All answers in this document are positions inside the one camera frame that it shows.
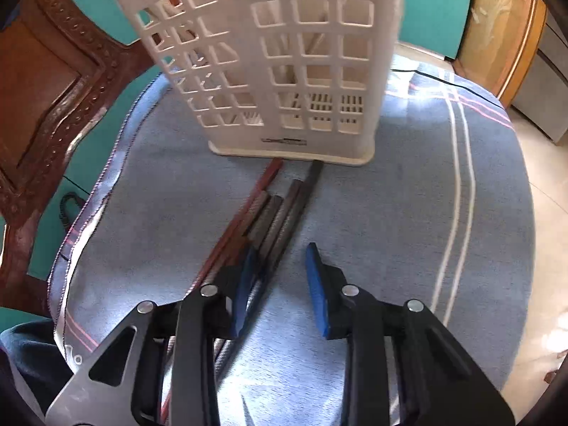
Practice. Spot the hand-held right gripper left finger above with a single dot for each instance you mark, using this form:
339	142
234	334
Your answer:
243	295

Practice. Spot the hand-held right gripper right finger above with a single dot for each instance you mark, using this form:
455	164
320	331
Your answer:
317	295

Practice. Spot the dark red chopstick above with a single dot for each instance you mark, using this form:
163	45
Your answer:
270	175
248	217

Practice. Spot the black chopstick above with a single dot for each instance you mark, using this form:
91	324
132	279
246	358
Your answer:
288	204
273	218
262	217
306	195

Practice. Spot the white plastic utensil basket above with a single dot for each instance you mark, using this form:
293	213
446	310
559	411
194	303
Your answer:
337	153

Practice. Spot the beige wooden chopstick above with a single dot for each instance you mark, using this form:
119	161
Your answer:
317	44

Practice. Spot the blue plaid cloth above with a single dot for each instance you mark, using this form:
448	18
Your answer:
399	230

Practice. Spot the person's denim trouser leg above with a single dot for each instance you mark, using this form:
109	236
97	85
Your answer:
26	355

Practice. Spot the carved wooden chair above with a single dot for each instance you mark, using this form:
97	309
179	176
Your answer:
44	97

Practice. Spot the grey multi-door refrigerator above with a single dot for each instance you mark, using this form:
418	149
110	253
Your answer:
546	97

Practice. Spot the wood framed glass door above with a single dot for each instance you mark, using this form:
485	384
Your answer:
497	31

